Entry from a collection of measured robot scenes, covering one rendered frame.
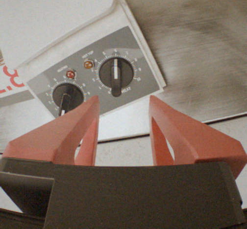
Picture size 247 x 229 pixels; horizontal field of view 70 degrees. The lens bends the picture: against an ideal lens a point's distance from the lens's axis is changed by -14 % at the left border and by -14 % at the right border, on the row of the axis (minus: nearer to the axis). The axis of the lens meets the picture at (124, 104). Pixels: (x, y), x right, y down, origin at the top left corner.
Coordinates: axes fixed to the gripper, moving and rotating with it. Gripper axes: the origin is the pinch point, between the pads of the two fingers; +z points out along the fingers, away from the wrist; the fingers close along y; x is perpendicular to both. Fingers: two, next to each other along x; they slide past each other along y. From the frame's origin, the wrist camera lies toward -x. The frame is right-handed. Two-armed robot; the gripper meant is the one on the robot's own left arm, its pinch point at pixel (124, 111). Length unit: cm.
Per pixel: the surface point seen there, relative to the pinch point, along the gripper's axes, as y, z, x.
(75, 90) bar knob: 4.7, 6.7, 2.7
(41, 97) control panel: 8.6, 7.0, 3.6
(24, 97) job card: 14.1, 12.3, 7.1
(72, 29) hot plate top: 4.1, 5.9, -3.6
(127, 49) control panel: -0.3, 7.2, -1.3
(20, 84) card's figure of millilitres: 14.3, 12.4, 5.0
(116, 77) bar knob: 0.6, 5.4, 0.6
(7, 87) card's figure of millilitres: 16.8, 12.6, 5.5
